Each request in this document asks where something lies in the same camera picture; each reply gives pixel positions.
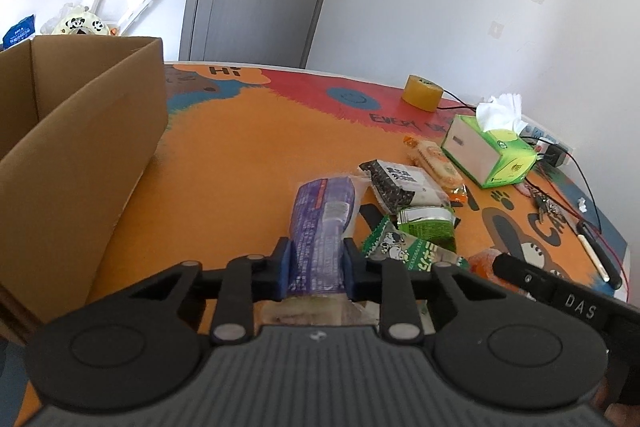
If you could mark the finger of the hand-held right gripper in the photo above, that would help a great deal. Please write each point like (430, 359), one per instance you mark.
(525, 277)

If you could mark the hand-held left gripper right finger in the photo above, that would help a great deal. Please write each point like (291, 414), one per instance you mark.
(351, 269)

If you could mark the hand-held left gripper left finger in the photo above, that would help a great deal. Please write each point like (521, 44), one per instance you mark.
(283, 267)

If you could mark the orange snack packet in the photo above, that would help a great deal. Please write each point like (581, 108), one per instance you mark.
(482, 264)

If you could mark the purple white snack packet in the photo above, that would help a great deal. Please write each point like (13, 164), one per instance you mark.
(322, 217)

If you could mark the green white panda packet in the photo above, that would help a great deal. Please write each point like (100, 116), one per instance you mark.
(410, 252)

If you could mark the green snack packet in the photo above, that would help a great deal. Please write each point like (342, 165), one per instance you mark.
(430, 224)

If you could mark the black white snack packet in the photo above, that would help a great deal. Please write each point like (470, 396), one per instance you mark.
(400, 179)

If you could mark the orange cracker packet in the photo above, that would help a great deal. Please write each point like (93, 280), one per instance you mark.
(435, 162)

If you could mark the cardboard box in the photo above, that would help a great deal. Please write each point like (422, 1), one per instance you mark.
(65, 167)

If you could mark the black marker pen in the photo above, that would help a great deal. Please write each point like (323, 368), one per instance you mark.
(602, 257)

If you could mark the white pen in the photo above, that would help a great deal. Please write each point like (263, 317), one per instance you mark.
(592, 257)

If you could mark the bunch of keys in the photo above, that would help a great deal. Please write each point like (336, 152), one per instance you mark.
(547, 203)

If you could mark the black charger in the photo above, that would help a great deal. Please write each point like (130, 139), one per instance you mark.
(555, 154)

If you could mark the colourful cartoon table mat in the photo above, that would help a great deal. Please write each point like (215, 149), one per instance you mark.
(240, 147)

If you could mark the green tissue box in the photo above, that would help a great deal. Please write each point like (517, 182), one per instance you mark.
(495, 152)

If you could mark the white power strip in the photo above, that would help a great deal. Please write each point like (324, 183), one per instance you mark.
(542, 134)

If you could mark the yellow tape roll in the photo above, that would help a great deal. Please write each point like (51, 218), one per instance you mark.
(422, 93)

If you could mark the short white foam board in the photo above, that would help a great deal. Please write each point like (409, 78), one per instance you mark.
(137, 4)

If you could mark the panda print toilet seat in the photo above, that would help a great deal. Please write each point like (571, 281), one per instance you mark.
(80, 24)

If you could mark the blue plastic bag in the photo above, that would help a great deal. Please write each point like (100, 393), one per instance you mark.
(17, 34)

